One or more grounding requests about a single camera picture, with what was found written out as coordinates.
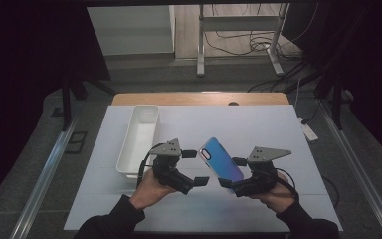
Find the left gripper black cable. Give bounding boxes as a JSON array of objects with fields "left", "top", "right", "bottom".
[{"left": 136, "top": 142, "right": 165, "bottom": 188}]

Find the wooden table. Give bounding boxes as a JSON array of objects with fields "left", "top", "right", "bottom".
[{"left": 111, "top": 92, "right": 290, "bottom": 107}]

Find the aluminium floor rail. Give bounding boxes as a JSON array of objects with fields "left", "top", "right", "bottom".
[
  {"left": 9, "top": 113, "right": 81, "bottom": 239},
  {"left": 317, "top": 99, "right": 382, "bottom": 239}
]

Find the black floor frame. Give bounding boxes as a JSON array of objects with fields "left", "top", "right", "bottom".
[{"left": 64, "top": 130, "right": 88, "bottom": 154}]

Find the black stand leg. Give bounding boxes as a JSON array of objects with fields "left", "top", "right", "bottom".
[
  {"left": 59, "top": 79, "right": 117, "bottom": 130},
  {"left": 312, "top": 76, "right": 346, "bottom": 130}
]

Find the black curtain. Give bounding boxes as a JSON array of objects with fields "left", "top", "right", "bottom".
[
  {"left": 282, "top": 0, "right": 382, "bottom": 170},
  {"left": 0, "top": 0, "right": 112, "bottom": 213}
]

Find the white plastic storage bin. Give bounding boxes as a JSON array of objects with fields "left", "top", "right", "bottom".
[{"left": 115, "top": 104, "right": 161, "bottom": 184}]

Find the white power strip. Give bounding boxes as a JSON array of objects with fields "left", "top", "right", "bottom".
[{"left": 297, "top": 117, "right": 319, "bottom": 142}]

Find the thin black cable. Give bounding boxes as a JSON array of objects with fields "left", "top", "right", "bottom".
[{"left": 322, "top": 175, "right": 341, "bottom": 209}]

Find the person's right hand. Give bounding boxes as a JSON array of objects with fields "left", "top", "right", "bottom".
[{"left": 250, "top": 178, "right": 300, "bottom": 215}]

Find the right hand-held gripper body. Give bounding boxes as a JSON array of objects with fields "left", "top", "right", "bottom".
[{"left": 233, "top": 146, "right": 292, "bottom": 198}]

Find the smartphone with pastel gradient case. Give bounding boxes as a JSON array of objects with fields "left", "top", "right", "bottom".
[{"left": 198, "top": 136, "right": 246, "bottom": 187}]

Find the white cabinet panel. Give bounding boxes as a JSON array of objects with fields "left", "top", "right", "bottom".
[{"left": 87, "top": 4, "right": 177, "bottom": 57}]

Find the black power cable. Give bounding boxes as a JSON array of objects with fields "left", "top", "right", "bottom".
[{"left": 300, "top": 99, "right": 323, "bottom": 125}]

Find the tangle of black floor cables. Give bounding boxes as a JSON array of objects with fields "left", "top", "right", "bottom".
[{"left": 203, "top": 3, "right": 319, "bottom": 94}]

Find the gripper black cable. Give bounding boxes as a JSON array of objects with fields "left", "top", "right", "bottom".
[
  {"left": 274, "top": 167, "right": 300, "bottom": 201},
  {"left": 136, "top": 142, "right": 165, "bottom": 188}
]

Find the white metal stand frame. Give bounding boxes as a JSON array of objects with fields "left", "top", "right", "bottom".
[{"left": 196, "top": 3, "right": 291, "bottom": 78}]

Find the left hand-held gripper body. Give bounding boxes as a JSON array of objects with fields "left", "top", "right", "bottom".
[{"left": 149, "top": 138, "right": 195, "bottom": 196}]

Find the person's left hand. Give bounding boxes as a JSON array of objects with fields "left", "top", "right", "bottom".
[{"left": 128, "top": 168, "right": 177, "bottom": 211}]

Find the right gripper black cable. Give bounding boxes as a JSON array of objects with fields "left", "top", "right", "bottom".
[{"left": 274, "top": 167, "right": 300, "bottom": 201}]

